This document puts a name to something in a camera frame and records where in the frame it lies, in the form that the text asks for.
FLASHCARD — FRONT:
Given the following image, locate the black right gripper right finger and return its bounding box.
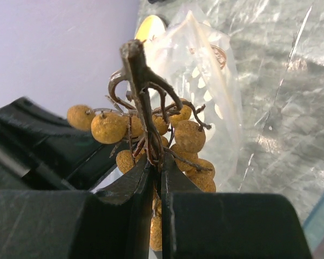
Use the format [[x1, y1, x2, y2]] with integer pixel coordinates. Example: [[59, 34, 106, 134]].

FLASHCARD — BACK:
[[161, 155, 312, 258]]

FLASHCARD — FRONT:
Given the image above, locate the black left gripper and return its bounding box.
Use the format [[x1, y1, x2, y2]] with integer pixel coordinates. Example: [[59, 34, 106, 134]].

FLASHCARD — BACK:
[[0, 97, 129, 190]]

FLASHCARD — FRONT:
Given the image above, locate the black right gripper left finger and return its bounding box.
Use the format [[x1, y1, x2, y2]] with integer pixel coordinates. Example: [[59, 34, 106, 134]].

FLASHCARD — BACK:
[[0, 162, 152, 258]]

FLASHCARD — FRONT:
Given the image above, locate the longan bunch toy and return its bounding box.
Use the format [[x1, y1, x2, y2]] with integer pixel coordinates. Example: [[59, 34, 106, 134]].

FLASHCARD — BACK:
[[67, 39, 203, 251]]

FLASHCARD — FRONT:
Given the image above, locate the clear polka dot zip bag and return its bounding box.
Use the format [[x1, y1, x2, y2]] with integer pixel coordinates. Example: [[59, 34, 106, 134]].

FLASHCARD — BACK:
[[146, 10, 242, 191]]

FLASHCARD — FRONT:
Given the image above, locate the teal transparent plastic container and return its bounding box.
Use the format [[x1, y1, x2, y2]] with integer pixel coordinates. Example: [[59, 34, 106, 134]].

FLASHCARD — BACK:
[[303, 193, 324, 258]]

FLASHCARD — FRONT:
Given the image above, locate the cream round plate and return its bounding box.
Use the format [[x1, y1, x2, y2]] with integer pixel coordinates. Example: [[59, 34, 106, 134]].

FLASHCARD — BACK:
[[134, 15, 167, 53]]

